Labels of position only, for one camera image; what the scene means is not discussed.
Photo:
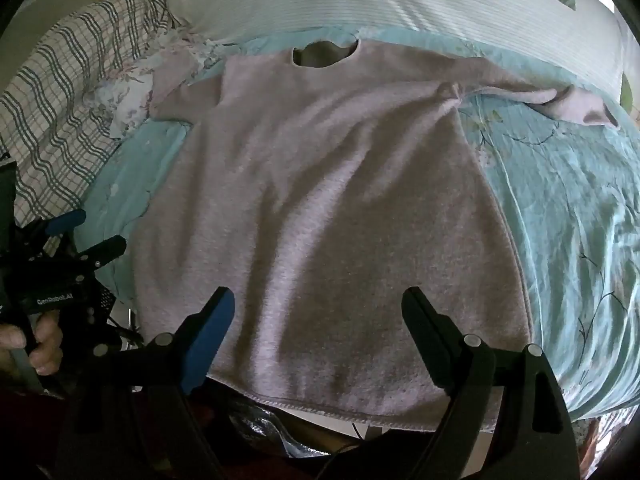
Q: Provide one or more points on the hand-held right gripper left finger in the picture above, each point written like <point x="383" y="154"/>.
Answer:
<point x="210" y="340"/>

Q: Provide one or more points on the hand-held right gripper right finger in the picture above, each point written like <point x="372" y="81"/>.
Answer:
<point x="425" y="330"/>

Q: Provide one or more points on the white striped bed sheet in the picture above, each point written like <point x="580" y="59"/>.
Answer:
<point x="400" y="0"/>

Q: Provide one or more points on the beige towel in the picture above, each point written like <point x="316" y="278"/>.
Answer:
<point x="325" y="210"/>

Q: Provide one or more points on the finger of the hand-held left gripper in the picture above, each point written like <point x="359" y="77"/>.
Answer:
<point x="65" y="222"/>
<point x="105" y="252"/>

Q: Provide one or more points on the teal floral quilt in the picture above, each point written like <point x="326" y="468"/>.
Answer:
<point x="550" y="200"/>

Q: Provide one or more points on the plaid blanket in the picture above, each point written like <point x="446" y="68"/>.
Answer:
<point x="60" y="85"/>

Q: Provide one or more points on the person's left hand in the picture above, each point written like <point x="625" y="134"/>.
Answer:
<point x="47" y="345"/>

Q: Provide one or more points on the clear plastic bag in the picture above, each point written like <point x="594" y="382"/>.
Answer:
<point x="270" y="430"/>

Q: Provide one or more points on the pink floral white cloth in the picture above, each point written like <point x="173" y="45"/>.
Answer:
<point x="127" y="87"/>

